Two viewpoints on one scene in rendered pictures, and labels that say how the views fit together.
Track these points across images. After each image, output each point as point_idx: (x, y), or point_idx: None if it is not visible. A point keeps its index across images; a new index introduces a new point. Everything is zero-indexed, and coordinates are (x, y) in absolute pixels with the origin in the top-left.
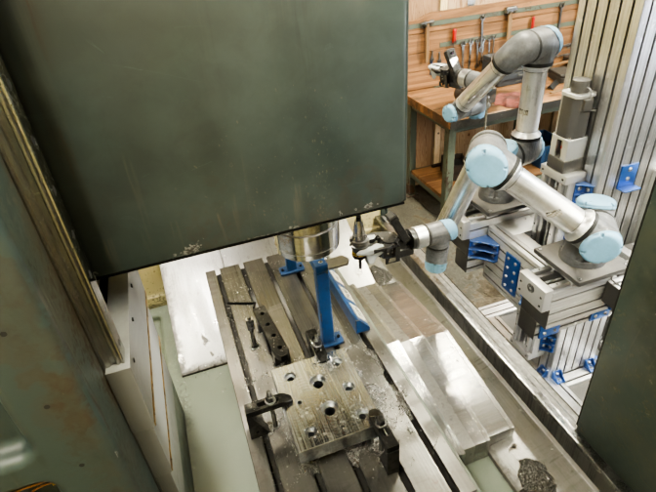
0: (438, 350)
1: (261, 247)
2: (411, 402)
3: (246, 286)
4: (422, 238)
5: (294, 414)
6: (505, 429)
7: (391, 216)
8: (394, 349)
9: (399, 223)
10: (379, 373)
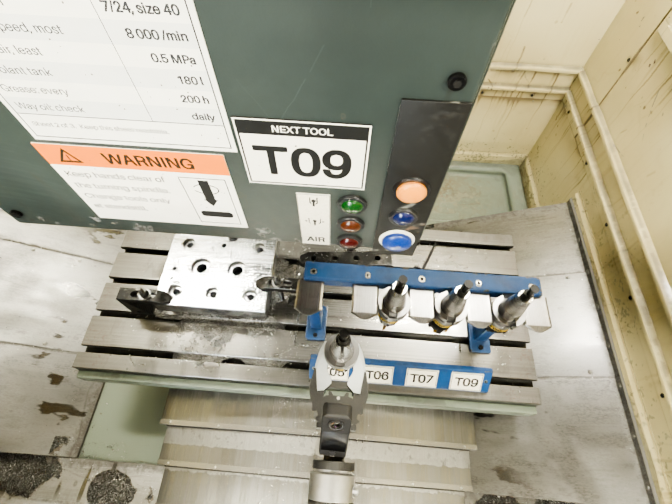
0: (284, 487)
1: (579, 329)
2: (185, 365)
3: (461, 270)
4: (311, 480)
5: (214, 237)
6: (159, 495)
7: (329, 409)
8: (305, 421)
9: (321, 425)
10: (240, 353)
